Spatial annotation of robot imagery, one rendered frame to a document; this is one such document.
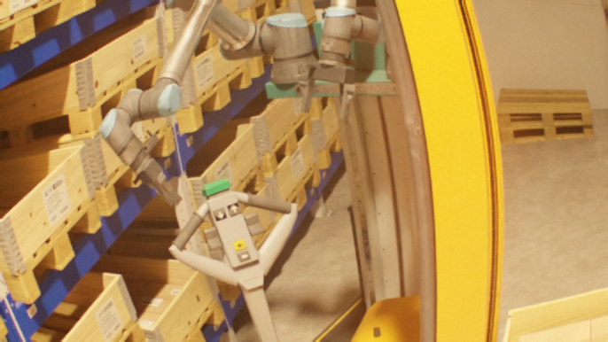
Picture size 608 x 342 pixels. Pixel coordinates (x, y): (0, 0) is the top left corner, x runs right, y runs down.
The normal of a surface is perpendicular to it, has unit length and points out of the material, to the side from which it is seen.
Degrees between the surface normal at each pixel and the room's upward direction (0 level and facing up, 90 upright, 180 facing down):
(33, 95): 90
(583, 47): 90
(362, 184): 90
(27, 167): 90
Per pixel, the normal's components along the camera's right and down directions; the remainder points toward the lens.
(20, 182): -0.25, 0.35
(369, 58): -0.46, 0.36
